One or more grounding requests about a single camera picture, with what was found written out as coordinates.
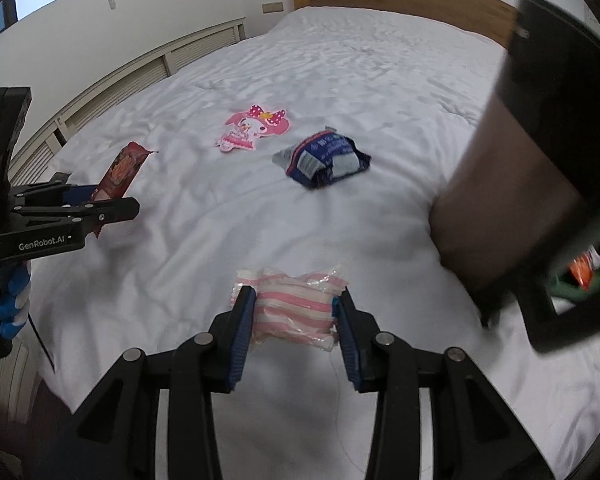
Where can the pink cartoon snack packet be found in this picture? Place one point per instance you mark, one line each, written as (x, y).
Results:
(250, 127)

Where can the green box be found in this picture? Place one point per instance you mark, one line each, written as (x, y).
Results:
(570, 292)

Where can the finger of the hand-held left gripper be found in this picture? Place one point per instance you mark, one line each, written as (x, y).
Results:
(105, 212)
(55, 190)

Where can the dark red snack packet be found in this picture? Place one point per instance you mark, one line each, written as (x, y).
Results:
(122, 167)

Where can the beige wall switch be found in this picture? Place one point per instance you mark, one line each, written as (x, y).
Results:
(273, 7)

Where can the person's left hand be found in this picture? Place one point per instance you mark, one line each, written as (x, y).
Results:
(12, 305)

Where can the black and brown electric kettle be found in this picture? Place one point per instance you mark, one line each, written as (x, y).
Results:
(505, 185)

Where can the pink striped snack packet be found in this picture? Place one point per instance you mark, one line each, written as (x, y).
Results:
(290, 305)

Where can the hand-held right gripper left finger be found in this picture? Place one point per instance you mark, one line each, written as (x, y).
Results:
(242, 335)

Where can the long red snack packet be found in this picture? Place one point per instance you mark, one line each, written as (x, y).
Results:
(580, 269)

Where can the dark blue snack packet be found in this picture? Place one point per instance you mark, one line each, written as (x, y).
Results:
(325, 160)

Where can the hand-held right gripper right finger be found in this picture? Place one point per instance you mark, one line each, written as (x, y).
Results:
(347, 340)

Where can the white quilt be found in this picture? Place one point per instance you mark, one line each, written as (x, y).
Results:
(330, 75)

